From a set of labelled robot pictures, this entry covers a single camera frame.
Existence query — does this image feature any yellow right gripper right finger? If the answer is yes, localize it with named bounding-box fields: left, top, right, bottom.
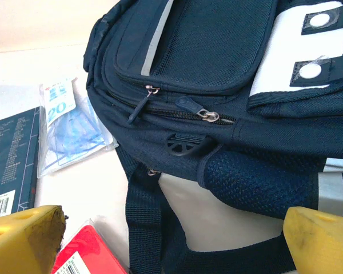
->
left=282, top=207, right=343, bottom=274

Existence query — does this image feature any clear ruler set package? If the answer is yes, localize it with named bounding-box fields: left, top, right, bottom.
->
left=37, top=76, right=119, bottom=179

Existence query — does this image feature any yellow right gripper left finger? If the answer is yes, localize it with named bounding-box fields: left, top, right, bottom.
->
left=0, top=204, right=67, bottom=274

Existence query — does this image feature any navy book with barcode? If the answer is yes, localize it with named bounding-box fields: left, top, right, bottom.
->
left=0, top=107, right=44, bottom=221

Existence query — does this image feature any red stationery package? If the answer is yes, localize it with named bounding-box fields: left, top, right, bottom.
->
left=50, top=219, right=130, bottom=274

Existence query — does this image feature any navy blue backpack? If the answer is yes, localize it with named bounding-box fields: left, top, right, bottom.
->
left=82, top=0, right=343, bottom=274

